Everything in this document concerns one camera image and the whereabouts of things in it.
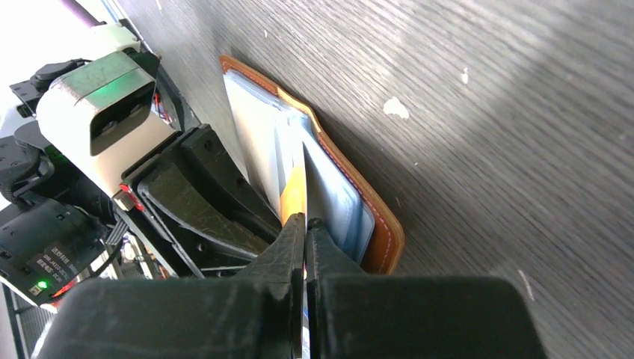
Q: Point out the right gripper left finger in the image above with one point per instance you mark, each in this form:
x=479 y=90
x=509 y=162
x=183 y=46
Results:
x=253 y=314

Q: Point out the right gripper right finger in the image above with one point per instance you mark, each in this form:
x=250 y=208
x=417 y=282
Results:
x=353 y=314

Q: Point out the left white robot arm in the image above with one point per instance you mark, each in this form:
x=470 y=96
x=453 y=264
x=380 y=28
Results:
x=57 y=221

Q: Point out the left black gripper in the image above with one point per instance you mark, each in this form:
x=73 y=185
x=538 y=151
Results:
x=194 y=208

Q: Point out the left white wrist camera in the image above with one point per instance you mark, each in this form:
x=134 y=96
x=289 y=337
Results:
x=99 y=115

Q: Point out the brown leather card holder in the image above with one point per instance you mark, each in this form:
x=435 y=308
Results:
x=267 y=119

